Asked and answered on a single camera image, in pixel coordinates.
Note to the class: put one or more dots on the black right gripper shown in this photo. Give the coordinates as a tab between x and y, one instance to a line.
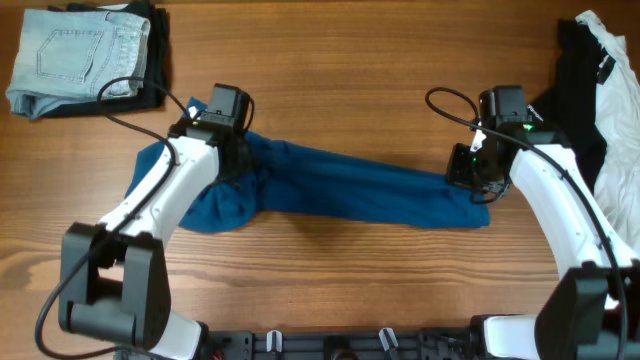
457	171

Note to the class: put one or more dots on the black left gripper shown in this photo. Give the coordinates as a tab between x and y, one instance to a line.
246	158

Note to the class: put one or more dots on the blue t-shirt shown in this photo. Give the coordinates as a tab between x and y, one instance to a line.
295	179

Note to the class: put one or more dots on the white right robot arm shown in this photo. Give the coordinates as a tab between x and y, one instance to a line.
593	312

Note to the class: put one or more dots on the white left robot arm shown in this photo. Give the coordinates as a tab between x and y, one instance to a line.
114	283

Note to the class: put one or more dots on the black t-shirt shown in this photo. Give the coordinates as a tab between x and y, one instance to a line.
570	103

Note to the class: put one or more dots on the folded black garment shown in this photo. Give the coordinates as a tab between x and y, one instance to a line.
157	49

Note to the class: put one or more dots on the white garment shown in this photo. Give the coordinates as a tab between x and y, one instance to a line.
617	120

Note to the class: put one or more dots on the folded light blue jeans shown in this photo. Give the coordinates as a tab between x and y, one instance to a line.
68	57

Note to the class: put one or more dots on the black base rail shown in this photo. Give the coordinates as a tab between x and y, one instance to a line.
320	345

